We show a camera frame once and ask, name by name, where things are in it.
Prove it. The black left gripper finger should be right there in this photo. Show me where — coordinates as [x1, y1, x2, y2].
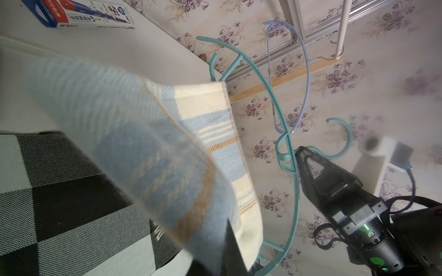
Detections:
[223, 220, 248, 276]

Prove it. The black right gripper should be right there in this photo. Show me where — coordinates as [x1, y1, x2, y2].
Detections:
[295, 147, 405, 273]

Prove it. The light blue plastic hanger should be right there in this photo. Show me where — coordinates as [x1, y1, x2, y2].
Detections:
[264, 20, 311, 135]

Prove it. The blue cream plaid scarf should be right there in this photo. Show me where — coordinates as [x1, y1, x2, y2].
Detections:
[24, 59, 263, 276]

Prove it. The teal plastic hanger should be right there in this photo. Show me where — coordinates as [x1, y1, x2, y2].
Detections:
[197, 34, 353, 276]

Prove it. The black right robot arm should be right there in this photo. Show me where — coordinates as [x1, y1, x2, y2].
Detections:
[295, 147, 442, 276]

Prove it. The wooden clothes rack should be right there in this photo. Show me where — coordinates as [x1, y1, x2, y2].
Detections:
[227, 0, 355, 104]

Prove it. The black grey checkered mat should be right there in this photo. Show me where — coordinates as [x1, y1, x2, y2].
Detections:
[1, 132, 179, 276]

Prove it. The red blue marker box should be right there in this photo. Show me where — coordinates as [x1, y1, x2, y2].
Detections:
[23, 0, 136, 30]

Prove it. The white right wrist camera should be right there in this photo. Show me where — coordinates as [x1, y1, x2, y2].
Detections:
[352, 135, 414, 196]

